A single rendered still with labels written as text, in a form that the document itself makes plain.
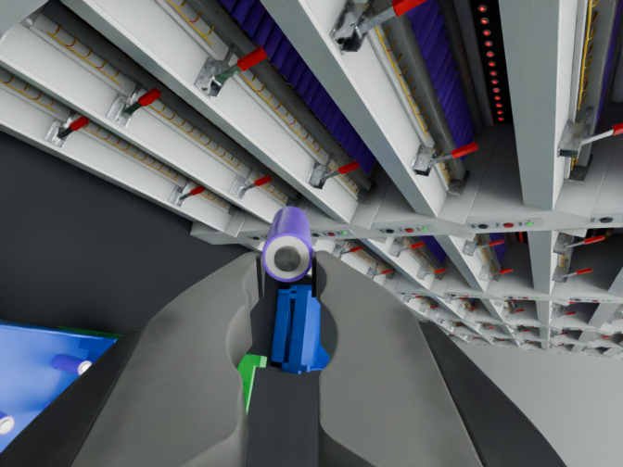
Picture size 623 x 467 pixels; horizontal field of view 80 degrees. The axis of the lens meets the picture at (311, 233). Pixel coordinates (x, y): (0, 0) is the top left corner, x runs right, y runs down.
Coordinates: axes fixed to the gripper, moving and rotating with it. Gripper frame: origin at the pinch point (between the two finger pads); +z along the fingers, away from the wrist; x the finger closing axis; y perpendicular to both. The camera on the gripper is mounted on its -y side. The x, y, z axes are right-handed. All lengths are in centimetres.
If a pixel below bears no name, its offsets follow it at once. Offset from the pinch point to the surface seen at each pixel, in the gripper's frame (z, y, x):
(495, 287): 91, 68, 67
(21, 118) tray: 54, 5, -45
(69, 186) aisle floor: 68, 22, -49
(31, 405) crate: 21, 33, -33
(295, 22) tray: 29.1, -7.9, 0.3
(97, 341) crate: 26.9, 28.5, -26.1
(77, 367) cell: 22.2, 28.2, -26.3
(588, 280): 81, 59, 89
